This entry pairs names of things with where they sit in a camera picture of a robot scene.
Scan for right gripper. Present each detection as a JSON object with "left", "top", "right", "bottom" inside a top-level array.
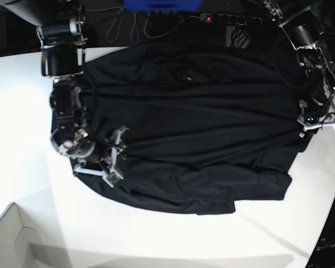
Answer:
[{"left": 73, "top": 126, "right": 129, "bottom": 178}]

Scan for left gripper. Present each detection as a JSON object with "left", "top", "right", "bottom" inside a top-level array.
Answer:
[{"left": 297, "top": 98, "right": 335, "bottom": 137}]

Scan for black t-shirt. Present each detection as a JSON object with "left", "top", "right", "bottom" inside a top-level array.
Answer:
[{"left": 78, "top": 44, "right": 311, "bottom": 214}]

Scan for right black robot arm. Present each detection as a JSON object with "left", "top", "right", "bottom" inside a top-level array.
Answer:
[{"left": 36, "top": 1, "right": 128, "bottom": 187}]

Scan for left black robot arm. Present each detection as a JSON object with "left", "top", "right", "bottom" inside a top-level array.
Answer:
[{"left": 262, "top": 1, "right": 335, "bottom": 137}]

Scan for white cardboard box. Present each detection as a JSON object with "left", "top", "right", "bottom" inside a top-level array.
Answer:
[{"left": 0, "top": 202, "right": 73, "bottom": 268}]

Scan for black power strip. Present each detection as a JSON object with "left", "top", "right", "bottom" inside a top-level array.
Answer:
[{"left": 199, "top": 13, "right": 262, "bottom": 26}]

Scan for blue plastic bin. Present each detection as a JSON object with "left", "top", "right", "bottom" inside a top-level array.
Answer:
[{"left": 123, "top": 0, "right": 202, "bottom": 11}]

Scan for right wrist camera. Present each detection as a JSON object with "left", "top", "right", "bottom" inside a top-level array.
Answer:
[{"left": 102, "top": 170, "right": 124, "bottom": 188}]

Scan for grey cables on floor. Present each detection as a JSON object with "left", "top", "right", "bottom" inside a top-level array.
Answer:
[{"left": 80, "top": 0, "right": 190, "bottom": 44}]

